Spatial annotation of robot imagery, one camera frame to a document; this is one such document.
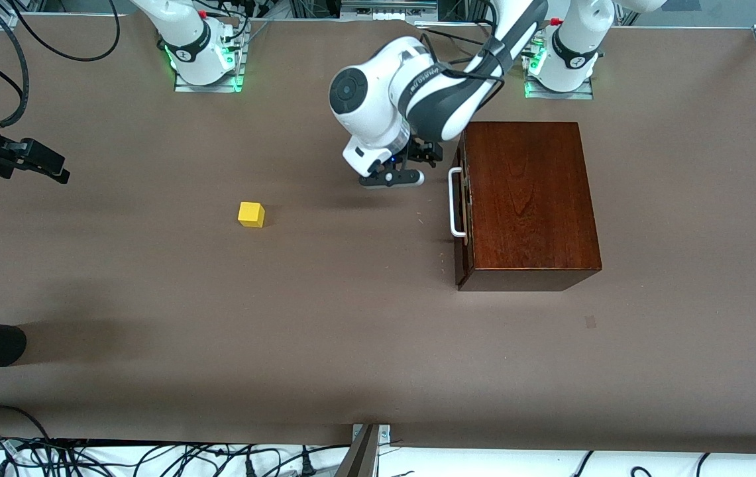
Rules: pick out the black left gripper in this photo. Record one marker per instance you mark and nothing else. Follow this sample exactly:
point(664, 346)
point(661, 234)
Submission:
point(425, 151)

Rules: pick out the yellow cube block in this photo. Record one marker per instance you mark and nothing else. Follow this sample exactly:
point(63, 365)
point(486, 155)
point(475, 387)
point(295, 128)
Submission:
point(251, 214)

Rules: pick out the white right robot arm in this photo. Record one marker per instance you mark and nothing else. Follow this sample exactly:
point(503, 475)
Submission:
point(185, 33)

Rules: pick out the metal base plate right arm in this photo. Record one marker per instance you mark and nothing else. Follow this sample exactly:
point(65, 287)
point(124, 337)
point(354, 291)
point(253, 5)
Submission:
point(209, 87)

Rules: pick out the metal base plate left arm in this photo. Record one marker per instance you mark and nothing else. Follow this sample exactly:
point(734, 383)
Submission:
point(560, 95)

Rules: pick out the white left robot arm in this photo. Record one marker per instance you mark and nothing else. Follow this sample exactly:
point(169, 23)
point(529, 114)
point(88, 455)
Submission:
point(378, 112)

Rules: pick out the dark wooden cabinet box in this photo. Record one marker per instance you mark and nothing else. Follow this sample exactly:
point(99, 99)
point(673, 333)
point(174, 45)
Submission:
point(530, 199)

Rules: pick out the silver crossbar with sockets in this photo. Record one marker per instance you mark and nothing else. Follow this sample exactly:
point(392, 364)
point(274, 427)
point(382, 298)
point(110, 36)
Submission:
point(387, 6)

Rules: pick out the brown paper table cover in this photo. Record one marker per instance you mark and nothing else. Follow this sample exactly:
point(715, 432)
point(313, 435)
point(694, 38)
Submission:
point(285, 344)

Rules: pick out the aluminium profile bar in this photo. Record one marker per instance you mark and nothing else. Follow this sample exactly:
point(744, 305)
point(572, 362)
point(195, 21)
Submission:
point(359, 457)

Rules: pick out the black power plug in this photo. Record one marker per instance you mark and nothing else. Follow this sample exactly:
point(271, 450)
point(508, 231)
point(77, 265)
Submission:
point(308, 467)

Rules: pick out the silver corner bracket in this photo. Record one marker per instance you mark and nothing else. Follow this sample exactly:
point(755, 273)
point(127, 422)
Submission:
point(385, 434)

